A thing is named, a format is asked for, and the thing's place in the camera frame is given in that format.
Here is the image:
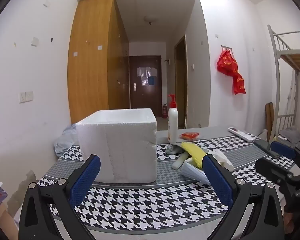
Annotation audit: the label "black smartphone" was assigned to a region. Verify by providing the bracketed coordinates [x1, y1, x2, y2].
[254, 139, 280, 158]

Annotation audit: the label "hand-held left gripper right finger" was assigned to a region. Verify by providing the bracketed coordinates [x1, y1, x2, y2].
[202, 154, 287, 240]

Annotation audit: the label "wooden boards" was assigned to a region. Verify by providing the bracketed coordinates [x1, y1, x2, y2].
[265, 102, 275, 142]

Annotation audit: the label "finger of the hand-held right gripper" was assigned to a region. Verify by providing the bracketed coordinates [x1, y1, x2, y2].
[270, 141, 300, 170]
[255, 156, 295, 188]

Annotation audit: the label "red plastic bag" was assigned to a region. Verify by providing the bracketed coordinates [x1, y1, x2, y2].
[231, 72, 246, 95]
[217, 50, 239, 77]

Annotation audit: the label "white remote control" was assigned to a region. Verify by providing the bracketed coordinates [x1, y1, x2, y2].
[227, 127, 261, 143]

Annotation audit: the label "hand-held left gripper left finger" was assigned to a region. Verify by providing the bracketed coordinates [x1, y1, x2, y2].
[19, 154, 101, 240]

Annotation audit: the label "dark brown door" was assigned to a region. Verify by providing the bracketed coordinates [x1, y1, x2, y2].
[129, 55, 163, 118]

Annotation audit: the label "white metal bunk bed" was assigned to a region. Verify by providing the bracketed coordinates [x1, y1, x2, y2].
[267, 25, 300, 140]

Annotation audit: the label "yellow foam net sleeve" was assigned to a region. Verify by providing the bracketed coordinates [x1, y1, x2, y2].
[181, 142, 208, 168]

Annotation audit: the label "wooden wardrobe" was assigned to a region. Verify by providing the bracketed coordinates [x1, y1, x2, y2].
[67, 0, 130, 125]

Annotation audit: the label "grey folded cloth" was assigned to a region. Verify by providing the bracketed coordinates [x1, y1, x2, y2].
[277, 127, 300, 145]

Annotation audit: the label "white lotion pump bottle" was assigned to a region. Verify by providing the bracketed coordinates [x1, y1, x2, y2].
[167, 94, 178, 143]

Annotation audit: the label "grey sock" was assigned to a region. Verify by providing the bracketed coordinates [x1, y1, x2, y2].
[165, 144, 184, 155]

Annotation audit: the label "taped paper notices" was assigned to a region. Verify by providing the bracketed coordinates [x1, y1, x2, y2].
[137, 67, 157, 85]

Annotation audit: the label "white foam tube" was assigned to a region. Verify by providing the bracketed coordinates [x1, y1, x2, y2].
[172, 152, 190, 170]

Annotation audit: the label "blue-grey cloth cover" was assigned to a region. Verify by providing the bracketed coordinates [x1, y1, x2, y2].
[54, 124, 79, 158]

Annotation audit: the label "red snack packet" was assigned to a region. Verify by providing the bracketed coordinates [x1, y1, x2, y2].
[179, 132, 200, 141]

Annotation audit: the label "wooden side door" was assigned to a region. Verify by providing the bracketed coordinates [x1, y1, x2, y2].
[174, 35, 188, 129]

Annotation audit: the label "houndstooth table cover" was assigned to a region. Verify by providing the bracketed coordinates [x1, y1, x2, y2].
[36, 126, 300, 240]

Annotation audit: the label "white foam box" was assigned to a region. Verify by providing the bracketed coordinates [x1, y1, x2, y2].
[76, 108, 157, 183]

